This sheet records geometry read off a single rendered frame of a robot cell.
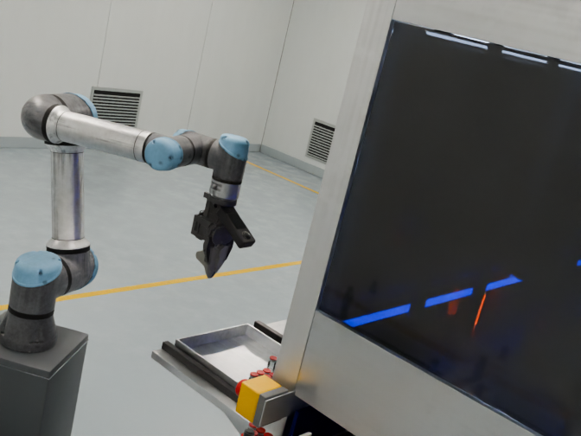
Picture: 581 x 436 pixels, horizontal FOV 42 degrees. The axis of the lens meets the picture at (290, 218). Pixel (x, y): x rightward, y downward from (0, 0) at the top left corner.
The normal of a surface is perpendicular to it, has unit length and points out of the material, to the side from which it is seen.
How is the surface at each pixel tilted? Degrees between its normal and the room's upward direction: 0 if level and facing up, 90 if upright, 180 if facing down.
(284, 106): 90
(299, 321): 90
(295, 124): 90
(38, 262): 7
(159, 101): 90
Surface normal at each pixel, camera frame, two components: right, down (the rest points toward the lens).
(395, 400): -0.65, 0.05
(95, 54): 0.72, 0.35
